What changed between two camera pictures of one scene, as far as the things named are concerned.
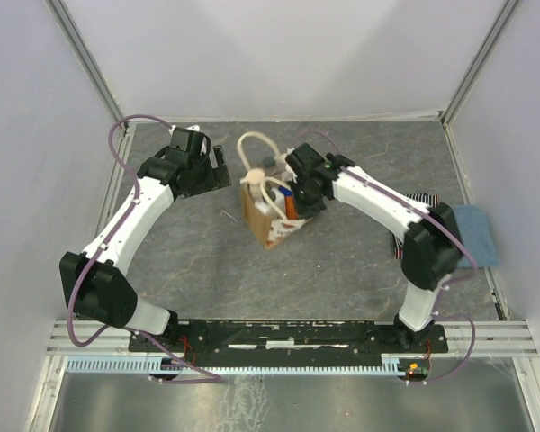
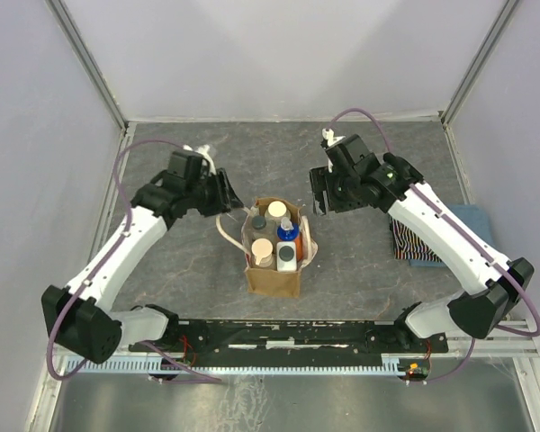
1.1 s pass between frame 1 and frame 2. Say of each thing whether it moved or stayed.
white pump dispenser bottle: moved
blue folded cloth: stayed
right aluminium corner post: stayed
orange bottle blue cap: moved
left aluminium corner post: stayed
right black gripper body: moved
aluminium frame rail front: stayed
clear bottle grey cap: moved
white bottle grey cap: moved
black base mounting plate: stayed
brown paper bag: moved
